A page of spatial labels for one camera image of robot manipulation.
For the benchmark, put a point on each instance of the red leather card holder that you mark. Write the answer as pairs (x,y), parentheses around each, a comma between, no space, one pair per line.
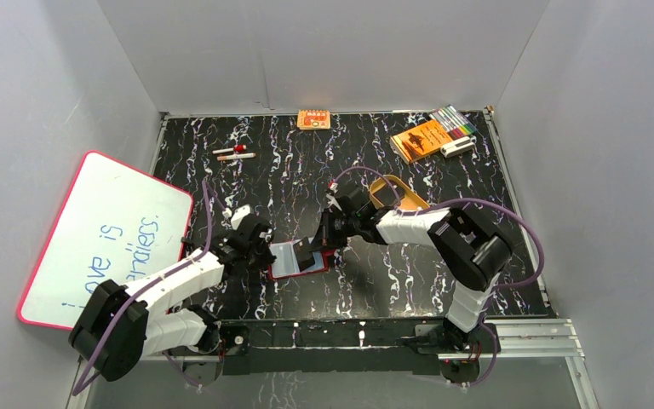
(284,267)

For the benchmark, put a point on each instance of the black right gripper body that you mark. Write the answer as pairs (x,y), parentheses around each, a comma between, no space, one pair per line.
(345,227)

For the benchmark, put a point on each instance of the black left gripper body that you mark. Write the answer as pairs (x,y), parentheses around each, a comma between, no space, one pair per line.
(261,244)

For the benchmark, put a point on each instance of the orange white marker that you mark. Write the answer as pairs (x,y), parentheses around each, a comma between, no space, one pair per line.
(236,156)

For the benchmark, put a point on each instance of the red capped marker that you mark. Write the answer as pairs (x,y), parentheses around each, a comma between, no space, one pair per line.
(230,150)

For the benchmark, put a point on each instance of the black card in tray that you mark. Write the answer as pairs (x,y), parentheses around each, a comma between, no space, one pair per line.
(387,196)

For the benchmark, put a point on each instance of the orange book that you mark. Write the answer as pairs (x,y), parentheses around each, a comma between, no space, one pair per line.
(420,141)

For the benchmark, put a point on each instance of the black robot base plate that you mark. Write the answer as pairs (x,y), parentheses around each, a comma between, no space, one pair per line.
(418,346)

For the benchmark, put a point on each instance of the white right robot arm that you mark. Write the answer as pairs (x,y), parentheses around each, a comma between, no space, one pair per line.
(474,249)

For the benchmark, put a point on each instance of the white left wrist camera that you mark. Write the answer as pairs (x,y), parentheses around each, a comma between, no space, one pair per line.
(236,216)

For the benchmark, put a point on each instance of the white whiteboard eraser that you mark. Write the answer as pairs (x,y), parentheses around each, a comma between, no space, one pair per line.
(457,147)

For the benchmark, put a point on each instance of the small orange notepad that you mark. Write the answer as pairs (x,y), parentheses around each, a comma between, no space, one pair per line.
(313,120)

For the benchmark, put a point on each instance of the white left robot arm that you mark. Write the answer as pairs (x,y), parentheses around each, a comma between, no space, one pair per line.
(121,324)

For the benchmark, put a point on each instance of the yellow oval tray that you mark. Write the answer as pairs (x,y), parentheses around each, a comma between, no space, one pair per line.
(406,199)

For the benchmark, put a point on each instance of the pink framed whiteboard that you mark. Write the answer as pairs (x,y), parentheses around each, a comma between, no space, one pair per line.
(117,223)

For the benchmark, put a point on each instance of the pack of coloured markers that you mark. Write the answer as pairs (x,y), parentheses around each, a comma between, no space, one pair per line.
(454,122)

